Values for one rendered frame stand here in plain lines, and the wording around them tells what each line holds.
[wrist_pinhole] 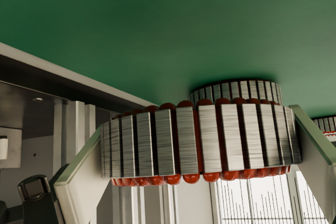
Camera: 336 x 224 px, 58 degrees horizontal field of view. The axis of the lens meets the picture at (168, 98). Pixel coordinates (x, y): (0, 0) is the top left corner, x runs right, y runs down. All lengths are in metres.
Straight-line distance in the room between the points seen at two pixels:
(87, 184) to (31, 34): 0.11
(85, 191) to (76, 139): 0.14
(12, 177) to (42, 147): 0.08
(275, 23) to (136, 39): 0.10
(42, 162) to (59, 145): 0.25
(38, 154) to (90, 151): 0.40
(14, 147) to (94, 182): 0.30
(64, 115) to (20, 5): 0.15
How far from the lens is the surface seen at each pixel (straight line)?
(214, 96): 0.33
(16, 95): 0.29
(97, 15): 0.19
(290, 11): 0.21
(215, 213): 0.69
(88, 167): 0.17
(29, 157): 0.58
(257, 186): 6.61
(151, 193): 0.44
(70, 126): 0.31
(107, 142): 0.16
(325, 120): 0.72
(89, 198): 0.17
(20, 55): 0.26
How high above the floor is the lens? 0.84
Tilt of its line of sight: 14 degrees down
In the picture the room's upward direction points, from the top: 176 degrees clockwise
